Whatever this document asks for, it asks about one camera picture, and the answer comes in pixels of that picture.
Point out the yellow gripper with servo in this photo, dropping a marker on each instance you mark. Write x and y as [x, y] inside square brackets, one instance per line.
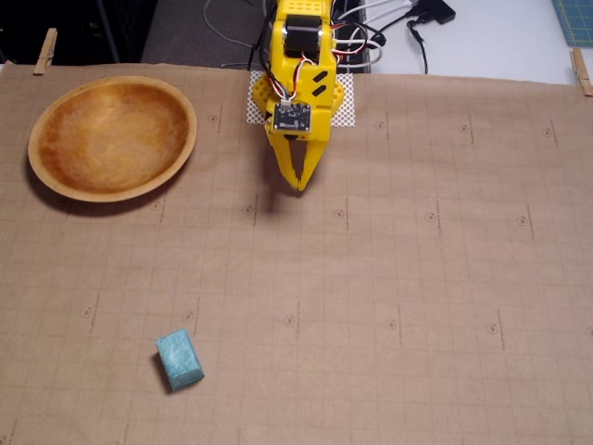
[288, 157]

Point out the blue block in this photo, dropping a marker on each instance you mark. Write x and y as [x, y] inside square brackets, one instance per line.
[180, 359]

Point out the yellow robot base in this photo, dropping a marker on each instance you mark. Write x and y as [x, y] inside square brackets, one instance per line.
[260, 92]

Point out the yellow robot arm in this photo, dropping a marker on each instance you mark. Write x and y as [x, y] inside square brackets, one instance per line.
[303, 6]

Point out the round wooden bowl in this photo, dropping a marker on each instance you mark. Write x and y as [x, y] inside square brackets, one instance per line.
[111, 139]

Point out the white mesh mat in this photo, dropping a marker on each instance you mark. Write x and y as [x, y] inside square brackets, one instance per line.
[347, 116]

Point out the brown grid paper mat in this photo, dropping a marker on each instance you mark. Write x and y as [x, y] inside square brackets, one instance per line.
[370, 278]

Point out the black power adapter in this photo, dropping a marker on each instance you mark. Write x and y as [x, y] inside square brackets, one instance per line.
[440, 11]

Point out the wooden clothespin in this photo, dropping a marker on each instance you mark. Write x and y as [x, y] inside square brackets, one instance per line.
[581, 72]
[46, 51]

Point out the green cutting mat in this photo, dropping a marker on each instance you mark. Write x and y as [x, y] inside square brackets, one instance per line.
[576, 21]

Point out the small camera circuit board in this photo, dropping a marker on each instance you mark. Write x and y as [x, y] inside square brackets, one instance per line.
[292, 118]

